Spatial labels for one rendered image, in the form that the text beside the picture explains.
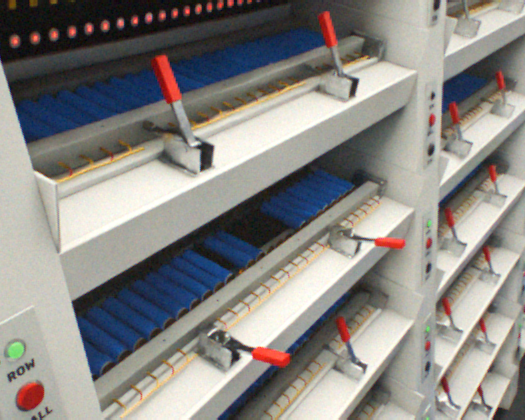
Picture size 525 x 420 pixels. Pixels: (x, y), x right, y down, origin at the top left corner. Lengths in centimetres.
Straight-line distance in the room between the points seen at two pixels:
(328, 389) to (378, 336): 15
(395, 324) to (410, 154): 27
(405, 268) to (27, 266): 70
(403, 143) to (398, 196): 8
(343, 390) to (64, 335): 52
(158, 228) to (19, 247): 12
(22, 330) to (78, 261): 6
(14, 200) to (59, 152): 11
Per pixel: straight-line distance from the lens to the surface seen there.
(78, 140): 49
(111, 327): 59
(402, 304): 101
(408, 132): 90
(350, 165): 95
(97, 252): 43
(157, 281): 65
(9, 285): 38
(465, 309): 142
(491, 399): 181
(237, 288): 64
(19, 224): 38
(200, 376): 58
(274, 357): 54
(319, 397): 84
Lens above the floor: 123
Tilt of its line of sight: 25 degrees down
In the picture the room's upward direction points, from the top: 7 degrees counter-clockwise
